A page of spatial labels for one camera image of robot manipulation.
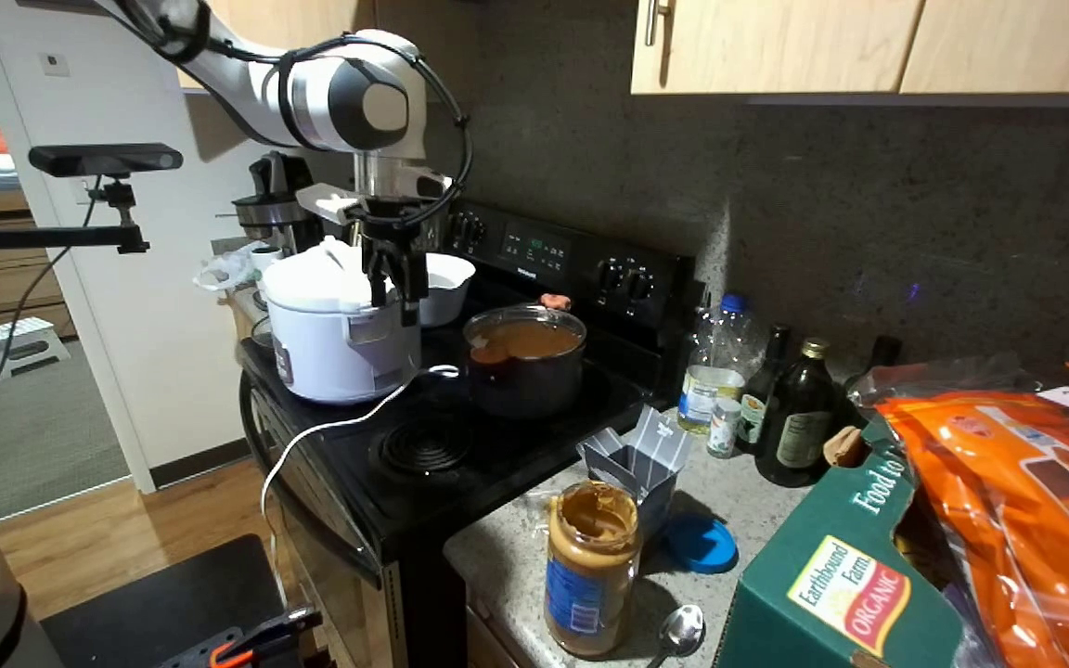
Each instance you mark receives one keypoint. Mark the peanut butter jar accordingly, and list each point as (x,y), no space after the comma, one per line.
(592,575)

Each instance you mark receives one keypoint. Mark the tan cork stopper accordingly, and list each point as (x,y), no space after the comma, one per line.
(844,446)

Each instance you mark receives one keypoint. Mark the green cardboard box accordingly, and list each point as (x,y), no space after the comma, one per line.
(834,567)

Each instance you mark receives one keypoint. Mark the clear bottle with blue cap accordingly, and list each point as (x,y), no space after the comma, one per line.
(715,357)

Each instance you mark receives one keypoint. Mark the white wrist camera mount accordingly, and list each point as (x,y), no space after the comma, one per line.
(329,204)

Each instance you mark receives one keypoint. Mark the light wood upper cabinet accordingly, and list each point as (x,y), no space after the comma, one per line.
(882,40)

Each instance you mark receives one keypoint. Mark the blue round silicone lid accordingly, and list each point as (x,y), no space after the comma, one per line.
(698,544)

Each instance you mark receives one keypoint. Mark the white rice cooker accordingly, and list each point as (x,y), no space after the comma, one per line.
(324,336)

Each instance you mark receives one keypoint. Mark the white step stool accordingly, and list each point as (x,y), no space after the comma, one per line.
(16,343)

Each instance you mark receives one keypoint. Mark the metal spoon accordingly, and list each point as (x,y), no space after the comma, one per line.
(679,633)

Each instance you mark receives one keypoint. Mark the dark oil bottle gold cap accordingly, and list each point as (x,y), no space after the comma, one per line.
(801,426)

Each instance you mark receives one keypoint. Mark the white bowl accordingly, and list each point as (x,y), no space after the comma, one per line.
(448,287)

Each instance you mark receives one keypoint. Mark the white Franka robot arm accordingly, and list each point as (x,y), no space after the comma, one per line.
(313,92)

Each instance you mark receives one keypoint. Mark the slim dark glass bottle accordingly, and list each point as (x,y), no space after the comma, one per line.
(766,389)

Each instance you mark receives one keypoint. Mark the black base platform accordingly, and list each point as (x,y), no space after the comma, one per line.
(138,604)

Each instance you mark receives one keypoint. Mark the black Frigidaire stove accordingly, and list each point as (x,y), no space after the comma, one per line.
(500,458)

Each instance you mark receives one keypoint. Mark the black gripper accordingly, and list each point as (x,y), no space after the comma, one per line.
(391,228)

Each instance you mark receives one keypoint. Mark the dark box with clear flaps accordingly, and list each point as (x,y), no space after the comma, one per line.
(637,465)

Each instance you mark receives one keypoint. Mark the small spice jar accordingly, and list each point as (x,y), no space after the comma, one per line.
(723,426)

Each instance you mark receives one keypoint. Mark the orange black clamp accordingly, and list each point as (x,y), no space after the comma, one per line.
(250,638)

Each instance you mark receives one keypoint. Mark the black stereo camera on stand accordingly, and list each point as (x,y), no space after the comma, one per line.
(101,158)

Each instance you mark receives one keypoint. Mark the orange plastic bag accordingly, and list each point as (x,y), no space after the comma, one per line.
(1030,522)

